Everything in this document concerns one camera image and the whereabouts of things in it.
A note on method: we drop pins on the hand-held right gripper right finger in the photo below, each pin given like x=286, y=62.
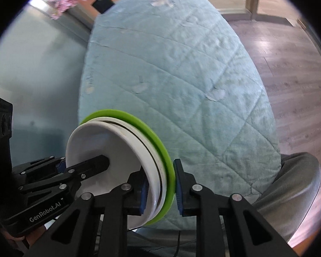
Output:
x=178, y=187

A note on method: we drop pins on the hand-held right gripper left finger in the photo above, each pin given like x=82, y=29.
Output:
x=143, y=192

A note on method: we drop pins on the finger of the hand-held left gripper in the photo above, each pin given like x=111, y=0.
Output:
x=60, y=166
x=93, y=164

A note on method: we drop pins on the small white bowl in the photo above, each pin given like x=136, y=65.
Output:
x=96, y=144

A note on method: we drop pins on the large white bowl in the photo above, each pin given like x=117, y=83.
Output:
x=161, y=174

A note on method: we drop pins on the green bowl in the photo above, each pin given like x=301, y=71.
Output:
x=160, y=150

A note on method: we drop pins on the person's left hand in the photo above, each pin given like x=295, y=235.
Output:
x=16, y=242

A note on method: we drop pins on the grey fabric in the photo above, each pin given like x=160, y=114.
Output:
x=291, y=187

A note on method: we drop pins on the light blue quilted blanket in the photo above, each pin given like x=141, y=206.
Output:
x=176, y=72

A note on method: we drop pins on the black flower pot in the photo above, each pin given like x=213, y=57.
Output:
x=103, y=4

